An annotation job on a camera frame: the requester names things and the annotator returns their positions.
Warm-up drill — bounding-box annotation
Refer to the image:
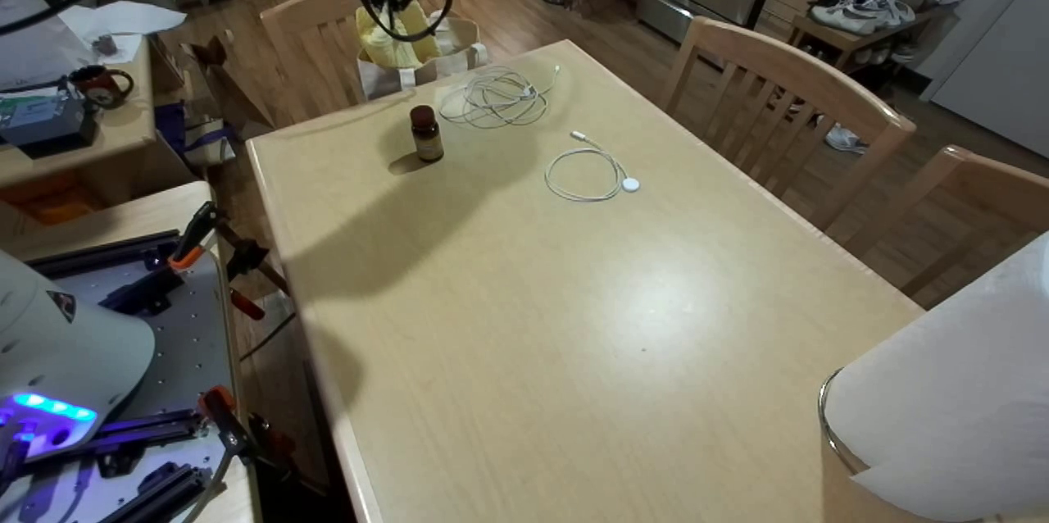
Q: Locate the yellow towel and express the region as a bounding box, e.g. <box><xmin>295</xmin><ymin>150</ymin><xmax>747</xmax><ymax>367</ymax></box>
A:
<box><xmin>355</xmin><ymin>0</ymin><xmax>444</xmax><ymax>70</ymax></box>

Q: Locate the wooden chair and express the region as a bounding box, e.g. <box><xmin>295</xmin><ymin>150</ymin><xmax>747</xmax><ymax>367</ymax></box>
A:
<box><xmin>662</xmin><ymin>15</ymin><xmax>918</xmax><ymax>234</ymax></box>
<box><xmin>842</xmin><ymin>144</ymin><xmax>1049</xmax><ymax>299</ymax></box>
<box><xmin>261</xmin><ymin>0</ymin><xmax>456</xmax><ymax>129</ymax></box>

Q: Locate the white tote bag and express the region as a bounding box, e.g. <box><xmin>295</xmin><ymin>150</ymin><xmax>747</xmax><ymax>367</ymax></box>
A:
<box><xmin>356</xmin><ymin>15</ymin><xmax>491</xmax><ymax>102</ymax></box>

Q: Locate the blue bag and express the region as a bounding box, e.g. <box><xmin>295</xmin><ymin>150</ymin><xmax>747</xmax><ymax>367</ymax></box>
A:
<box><xmin>154</xmin><ymin>100</ymin><xmax>240</xmax><ymax>173</ymax></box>

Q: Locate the paper towel roll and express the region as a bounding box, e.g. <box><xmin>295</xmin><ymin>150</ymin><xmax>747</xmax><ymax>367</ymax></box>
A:
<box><xmin>822</xmin><ymin>231</ymin><xmax>1049</xmax><ymax>523</ymax></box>

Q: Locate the brown glass bottle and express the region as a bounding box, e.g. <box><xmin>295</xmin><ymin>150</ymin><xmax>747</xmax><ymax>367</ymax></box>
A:
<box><xmin>409</xmin><ymin>105</ymin><xmax>445</xmax><ymax>164</ymax></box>

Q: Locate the white paper sheet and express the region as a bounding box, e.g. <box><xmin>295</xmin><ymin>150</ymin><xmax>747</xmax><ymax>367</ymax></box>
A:
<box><xmin>56</xmin><ymin>1</ymin><xmax>188</xmax><ymax>65</ymax></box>

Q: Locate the wooden side table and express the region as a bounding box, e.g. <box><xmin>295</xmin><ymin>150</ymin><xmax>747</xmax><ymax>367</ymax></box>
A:
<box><xmin>0</xmin><ymin>30</ymin><xmax>199</xmax><ymax>208</ymax></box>

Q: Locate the dark red mug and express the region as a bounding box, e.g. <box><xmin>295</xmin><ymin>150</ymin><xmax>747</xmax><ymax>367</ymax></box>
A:
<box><xmin>69</xmin><ymin>65</ymin><xmax>135</xmax><ymax>111</ymax></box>

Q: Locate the orange and black clamp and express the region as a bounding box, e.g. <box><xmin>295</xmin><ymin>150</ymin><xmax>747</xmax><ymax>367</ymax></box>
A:
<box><xmin>167</xmin><ymin>201</ymin><xmax>289</xmax><ymax>321</ymax></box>
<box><xmin>195</xmin><ymin>385</ymin><xmax>301</xmax><ymax>494</ymax></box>

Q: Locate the grey electronics box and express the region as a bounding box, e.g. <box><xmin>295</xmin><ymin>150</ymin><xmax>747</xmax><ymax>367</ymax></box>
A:
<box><xmin>0</xmin><ymin>89</ymin><xmax>101</xmax><ymax>157</ymax></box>

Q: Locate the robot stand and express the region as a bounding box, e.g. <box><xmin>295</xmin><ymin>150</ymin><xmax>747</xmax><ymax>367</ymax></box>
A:
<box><xmin>0</xmin><ymin>181</ymin><xmax>265</xmax><ymax>523</ymax></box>

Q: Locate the wooden shoe rack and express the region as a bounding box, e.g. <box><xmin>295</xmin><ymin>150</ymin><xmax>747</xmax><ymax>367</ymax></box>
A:
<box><xmin>788</xmin><ymin>5</ymin><xmax>961</xmax><ymax>91</ymax></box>

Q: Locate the row of shoes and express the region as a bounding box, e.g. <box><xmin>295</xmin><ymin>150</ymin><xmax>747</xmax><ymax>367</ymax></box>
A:
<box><xmin>806</xmin><ymin>0</ymin><xmax>976</xmax><ymax>37</ymax></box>

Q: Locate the white sneaker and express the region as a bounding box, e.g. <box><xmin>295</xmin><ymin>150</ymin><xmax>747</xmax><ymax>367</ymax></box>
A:
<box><xmin>823</xmin><ymin>122</ymin><xmax>870</xmax><ymax>156</ymax></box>

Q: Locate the white refrigerator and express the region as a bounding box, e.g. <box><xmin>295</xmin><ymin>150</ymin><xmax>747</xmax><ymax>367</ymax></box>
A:
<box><xmin>916</xmin><ymin>0</ymin><xmax>1049</xmax><ymax>161</ymax></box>

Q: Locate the coil of white cable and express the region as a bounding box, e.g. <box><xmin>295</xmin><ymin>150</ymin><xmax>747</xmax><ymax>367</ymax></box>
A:
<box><xmin>437</xmin><ymin>64</ymin><xmax>563</xmax><ymax>131</ymax></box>

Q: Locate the white charger cable with puck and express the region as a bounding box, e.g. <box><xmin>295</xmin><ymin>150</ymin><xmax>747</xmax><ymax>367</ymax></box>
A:
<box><xmin>544</xmin><ymin>130</ymin><xmax>642</xmax><ymax>204</ymax></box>

